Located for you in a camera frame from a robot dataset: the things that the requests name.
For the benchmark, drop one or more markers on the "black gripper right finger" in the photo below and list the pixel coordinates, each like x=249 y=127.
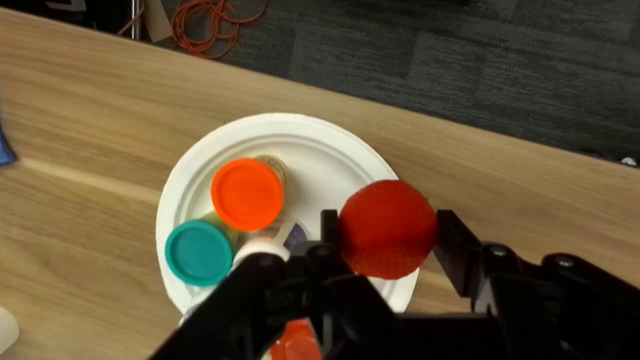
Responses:
x=567 y=312

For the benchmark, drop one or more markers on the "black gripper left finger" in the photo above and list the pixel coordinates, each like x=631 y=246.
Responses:
x=286 y=312

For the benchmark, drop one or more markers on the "white pill bottle blue label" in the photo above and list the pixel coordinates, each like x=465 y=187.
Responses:
x=261 y=246

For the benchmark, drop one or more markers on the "green tub teal lid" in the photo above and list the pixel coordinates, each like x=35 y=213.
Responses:
x=199 y=252

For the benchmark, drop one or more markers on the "yellow tub orange lid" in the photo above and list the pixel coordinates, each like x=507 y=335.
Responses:
x=249 y=194

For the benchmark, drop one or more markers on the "red toy strawberry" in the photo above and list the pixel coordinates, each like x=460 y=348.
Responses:
x=389 y=227

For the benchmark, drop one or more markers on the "white paper plate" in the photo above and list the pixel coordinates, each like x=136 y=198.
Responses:
x=320 y=153

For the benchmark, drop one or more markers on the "brown cardboard scrap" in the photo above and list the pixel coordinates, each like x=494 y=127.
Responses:
x=156 y=21

